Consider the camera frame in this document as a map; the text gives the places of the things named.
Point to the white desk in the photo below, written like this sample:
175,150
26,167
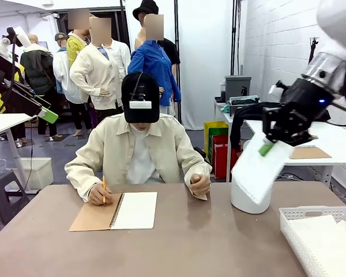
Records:
334,138

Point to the white paper stack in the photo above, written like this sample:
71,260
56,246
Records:
320,242

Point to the white table with leg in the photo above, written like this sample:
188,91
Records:
8,119

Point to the black tripod with camera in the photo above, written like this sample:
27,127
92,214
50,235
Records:
313,49

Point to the person right hand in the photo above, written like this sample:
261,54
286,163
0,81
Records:
96,196

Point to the black bucket hat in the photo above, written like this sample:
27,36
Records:
145,8

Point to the white paper sheet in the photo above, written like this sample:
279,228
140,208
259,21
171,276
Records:
253,173

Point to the white head camera with mount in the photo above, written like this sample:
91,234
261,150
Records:
139,104

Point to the person right forearm beige sleeve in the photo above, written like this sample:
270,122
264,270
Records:
78,181

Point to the teal cloth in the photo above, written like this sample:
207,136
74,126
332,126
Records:
225,109

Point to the mannequin in yellow shirt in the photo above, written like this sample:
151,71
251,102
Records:
73,49

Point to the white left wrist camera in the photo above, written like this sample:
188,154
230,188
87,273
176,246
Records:
23,37

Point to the white storage box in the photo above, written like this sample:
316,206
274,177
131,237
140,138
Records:
40,173

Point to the mannequin in black tee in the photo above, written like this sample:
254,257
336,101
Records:
173,52

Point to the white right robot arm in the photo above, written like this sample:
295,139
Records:
334,17

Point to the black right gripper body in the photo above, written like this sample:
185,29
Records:
305,101

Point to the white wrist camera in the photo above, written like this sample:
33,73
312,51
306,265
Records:
274,90
23,37

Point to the red bag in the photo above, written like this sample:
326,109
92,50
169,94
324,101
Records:
222,155

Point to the mannequin in cream cardigan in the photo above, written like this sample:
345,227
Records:
95,66

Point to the person head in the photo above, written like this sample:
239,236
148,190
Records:
139,127

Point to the black cloth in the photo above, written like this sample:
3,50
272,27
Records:
248,111

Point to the white perforated plastic basket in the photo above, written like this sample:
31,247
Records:
291,245

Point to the mannequin in blue shirt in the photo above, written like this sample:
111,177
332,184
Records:
155,63

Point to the brown cardboard notebook cover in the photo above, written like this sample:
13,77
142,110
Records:
311,153

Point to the person left forearm beige sleeve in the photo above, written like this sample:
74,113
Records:
196,168

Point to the yellow pencil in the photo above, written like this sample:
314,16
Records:
104,180

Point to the dark grey stool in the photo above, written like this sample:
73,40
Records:
3,184

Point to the grey box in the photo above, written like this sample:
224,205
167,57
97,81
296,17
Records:
237,86

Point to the mannequin in black puffer vest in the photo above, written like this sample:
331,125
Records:
37,72

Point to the black tray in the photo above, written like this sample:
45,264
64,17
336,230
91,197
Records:
243,101

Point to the yellow green bag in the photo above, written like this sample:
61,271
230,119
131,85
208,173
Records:
216,124

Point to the person left hand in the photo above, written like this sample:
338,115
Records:
200,186

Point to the black light stand pole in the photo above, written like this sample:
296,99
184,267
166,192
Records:
176,29
234,34

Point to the brown spiral notebook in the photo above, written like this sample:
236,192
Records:
135,210

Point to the person torso beige jacket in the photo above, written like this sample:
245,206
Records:
115,150

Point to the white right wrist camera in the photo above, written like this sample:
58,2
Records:
274,90

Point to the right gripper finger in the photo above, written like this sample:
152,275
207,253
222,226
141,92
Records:
266,150
301,137

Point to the black cap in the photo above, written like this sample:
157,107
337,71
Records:
150,86

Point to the white side table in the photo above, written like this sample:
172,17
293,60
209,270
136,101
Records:
226,117

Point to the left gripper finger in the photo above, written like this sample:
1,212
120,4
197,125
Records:
39,99
47,116

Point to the white trash bin with lid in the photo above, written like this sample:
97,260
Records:
245,205

